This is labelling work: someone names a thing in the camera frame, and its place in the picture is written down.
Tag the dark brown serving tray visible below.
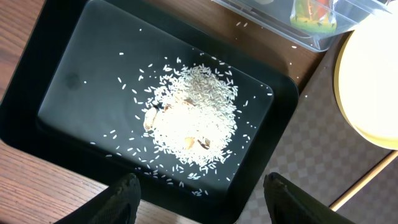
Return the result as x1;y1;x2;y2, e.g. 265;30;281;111
236;30;398;224

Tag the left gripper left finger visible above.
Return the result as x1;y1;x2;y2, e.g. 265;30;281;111
54;172;142;224

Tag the cooked rice pile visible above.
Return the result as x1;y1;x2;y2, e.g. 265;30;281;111
83;52;274;197

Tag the wooden chopstick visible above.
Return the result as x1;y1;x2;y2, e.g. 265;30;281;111
329;151;397;212

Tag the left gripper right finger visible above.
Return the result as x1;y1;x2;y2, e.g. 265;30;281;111
263;172;354;224

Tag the black waste tray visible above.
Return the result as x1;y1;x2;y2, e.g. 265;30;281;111
1;1;299;223

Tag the yellow plate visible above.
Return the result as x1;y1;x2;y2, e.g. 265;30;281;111
334;13;397;150

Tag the clear plastic waste bin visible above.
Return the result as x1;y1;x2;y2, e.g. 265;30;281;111
214;0;392;52

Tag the green snack wrapper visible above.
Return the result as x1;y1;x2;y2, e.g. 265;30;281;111
290;0;337;34

